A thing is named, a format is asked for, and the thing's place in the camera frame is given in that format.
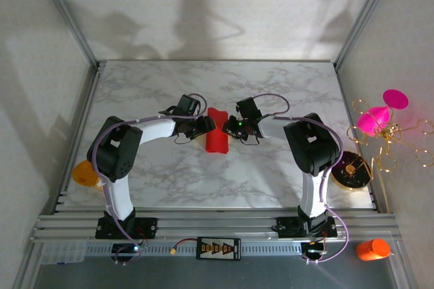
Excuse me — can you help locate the magenta cone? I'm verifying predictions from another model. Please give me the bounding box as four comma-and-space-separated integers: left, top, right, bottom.
356, 106, 391, 138

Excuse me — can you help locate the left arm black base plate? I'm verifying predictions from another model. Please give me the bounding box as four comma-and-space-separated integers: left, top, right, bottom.
95, 216, 159, 239

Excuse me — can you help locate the orange cup left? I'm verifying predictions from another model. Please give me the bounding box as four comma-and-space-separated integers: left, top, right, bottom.
71, 161, 102, 188

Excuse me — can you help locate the red paper sheet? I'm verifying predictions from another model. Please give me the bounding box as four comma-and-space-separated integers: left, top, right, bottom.
205, 107, 230, 155

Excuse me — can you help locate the orange plastic cylinder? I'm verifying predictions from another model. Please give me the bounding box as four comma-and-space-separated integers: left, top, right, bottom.
355, 238, 391, 262

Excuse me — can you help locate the aluminium rail base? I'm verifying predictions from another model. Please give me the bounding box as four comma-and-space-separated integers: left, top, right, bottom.
30, 210, 401, 246

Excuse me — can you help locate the magenta round disc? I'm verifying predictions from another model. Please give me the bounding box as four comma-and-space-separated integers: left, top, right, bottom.
382, 89, 410, 110

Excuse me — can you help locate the red black wire yellow plug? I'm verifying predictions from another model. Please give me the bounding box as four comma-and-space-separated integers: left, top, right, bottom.
169, 239, 199, 256

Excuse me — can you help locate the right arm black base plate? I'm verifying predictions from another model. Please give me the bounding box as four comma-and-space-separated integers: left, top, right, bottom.
276, 216, 338, 238

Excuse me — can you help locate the black round gold-rimmed dish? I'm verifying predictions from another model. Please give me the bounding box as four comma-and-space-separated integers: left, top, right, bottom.
330, 151, 373, 191

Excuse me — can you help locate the slotted aluminium strip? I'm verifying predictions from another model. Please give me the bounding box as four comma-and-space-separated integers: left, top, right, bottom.
84, 242, 306, 258

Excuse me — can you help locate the clear plastic organizer box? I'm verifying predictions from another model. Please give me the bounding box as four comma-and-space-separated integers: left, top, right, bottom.
40, 240, 87, 265

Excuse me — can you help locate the gold wire stand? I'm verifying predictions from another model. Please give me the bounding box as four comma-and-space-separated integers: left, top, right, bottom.
345, 98, 434, 214

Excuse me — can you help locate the black power distribution board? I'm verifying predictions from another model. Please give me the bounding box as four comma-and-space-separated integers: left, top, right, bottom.
196, 236, 241, 261

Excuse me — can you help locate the small black controller box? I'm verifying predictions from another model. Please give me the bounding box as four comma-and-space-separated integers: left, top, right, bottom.
111, 243, 143, 256
301, 242, 326, 256

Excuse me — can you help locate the aluminium frame post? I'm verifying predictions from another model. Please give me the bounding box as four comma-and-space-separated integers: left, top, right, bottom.
32, 0, 102, 70
334, 0, 397, 71

